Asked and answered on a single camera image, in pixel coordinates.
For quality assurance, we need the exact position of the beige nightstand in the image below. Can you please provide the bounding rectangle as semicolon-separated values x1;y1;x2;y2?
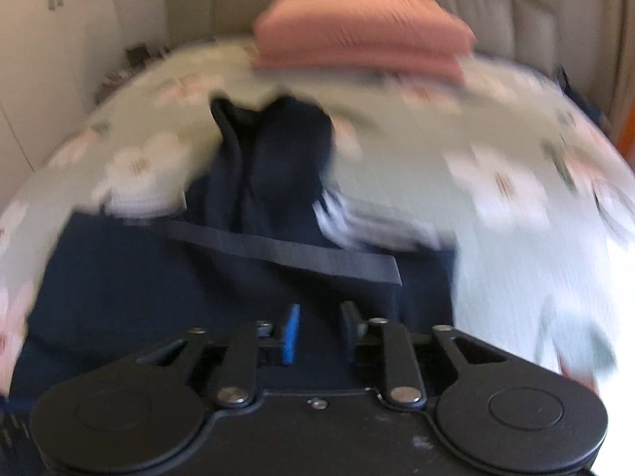
94;43;171;106

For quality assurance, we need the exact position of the navy blue garment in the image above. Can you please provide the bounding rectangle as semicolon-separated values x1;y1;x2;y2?
10;96;455;402

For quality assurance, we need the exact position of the floral green bed sheet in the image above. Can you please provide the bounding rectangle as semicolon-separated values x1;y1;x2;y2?
1;40;634;395

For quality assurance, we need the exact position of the folded pink blanket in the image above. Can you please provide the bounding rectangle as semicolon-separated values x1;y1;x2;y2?
252;0;477;84

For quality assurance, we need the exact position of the white wardrobe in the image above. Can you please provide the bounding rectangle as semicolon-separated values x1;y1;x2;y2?
0;0;170;174

